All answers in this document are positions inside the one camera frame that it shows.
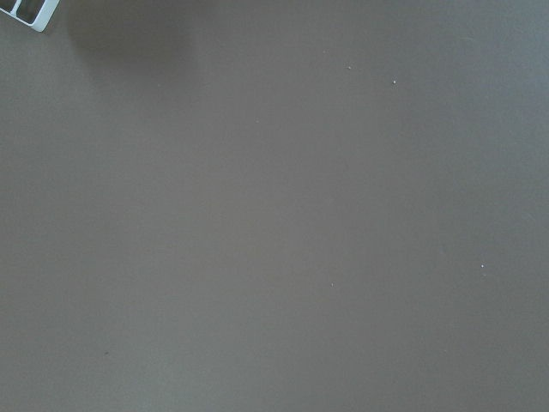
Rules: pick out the white compartment box corner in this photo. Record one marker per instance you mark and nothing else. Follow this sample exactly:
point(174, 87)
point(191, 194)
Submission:
point(35, 14)

